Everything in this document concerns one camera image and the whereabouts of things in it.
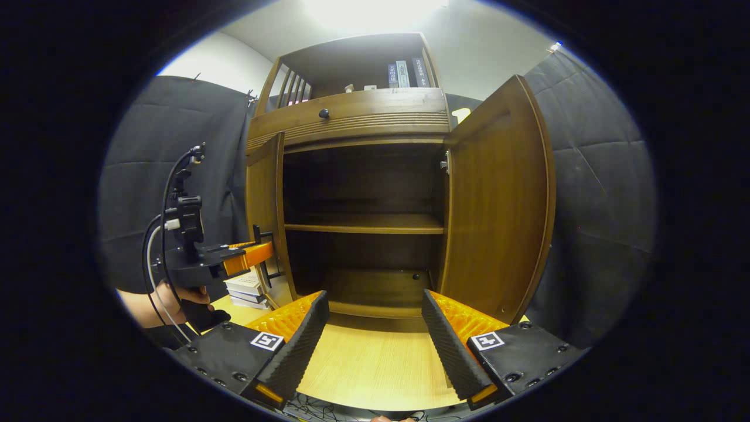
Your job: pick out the ceiling light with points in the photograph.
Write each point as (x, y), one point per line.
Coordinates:
(375, 13)

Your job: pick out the wooden inner shelf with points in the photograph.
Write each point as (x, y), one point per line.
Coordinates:
(363, 224)

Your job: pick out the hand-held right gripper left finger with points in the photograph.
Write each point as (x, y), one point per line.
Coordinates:
(302, 346)

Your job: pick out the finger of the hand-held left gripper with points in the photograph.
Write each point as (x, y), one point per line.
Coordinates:
(243, 244)
(249, 259)

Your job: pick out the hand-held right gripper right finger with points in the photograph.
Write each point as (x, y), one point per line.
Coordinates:
(451, 351)

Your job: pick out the wooden double-door shoe cabinet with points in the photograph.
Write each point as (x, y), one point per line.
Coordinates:
(363, 176)

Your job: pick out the dark blue book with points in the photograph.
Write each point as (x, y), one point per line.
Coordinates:
(392, 76)

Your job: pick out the white book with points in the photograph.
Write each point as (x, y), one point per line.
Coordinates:
(249, 297)
(252, 304)
(246, 283)

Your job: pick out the metal door hinge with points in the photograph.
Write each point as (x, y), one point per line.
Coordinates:
(446, 163)

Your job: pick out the black backdrop cloth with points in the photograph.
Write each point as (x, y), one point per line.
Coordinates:
(597, 205)

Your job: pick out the grey book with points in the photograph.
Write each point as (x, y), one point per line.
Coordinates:
(402, 74)

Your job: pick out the wooden shoe cabinet door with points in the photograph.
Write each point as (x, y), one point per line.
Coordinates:
(263, 187)
(498, 205)

